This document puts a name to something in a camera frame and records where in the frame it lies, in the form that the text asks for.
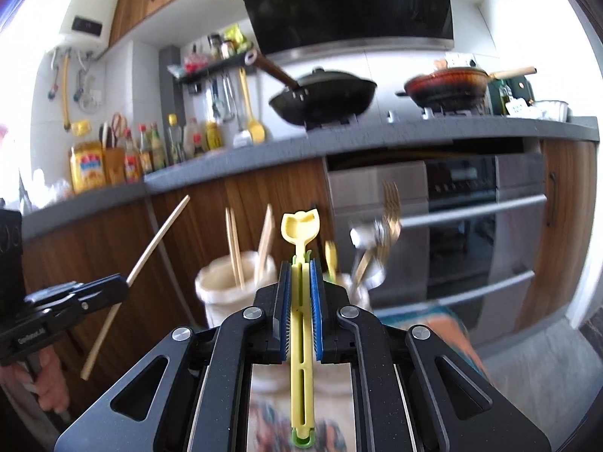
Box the wooden cabinet doors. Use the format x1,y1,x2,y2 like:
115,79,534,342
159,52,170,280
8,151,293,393
23,139,597,415

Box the yellow green plastic spoon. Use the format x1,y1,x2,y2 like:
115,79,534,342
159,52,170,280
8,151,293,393
325,241,338,283

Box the black wall shelf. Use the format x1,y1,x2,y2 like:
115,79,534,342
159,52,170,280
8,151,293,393
167,49,257,85

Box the grey kitchen countertop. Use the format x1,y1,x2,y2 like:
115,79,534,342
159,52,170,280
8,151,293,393
21,115,601,243

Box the yellow plastic clip tool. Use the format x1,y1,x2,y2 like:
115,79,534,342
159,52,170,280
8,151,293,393
281,209,320,450

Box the left hand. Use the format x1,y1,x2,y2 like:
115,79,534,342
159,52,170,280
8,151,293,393
1,346,69,413

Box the yellow snack bag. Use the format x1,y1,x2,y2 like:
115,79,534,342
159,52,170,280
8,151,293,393
69,140,106,195

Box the black range hood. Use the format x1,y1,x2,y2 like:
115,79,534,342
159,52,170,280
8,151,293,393
243,0,454,54

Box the large white ceramic utensil jar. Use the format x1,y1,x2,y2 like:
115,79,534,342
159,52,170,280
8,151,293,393
194,251,278,328

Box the yellow hanging spatula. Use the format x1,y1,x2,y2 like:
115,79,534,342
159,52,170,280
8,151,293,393
239,67,266,144

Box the white water heater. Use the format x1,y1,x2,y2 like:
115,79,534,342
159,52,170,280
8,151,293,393
53,0,119,56

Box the stainless steel oven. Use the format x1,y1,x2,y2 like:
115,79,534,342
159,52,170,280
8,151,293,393
327,151,547,345

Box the gold fork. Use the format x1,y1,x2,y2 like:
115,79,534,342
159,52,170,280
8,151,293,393
349,182,402,289

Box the black wok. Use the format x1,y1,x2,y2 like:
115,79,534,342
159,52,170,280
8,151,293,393
244,49,377,131

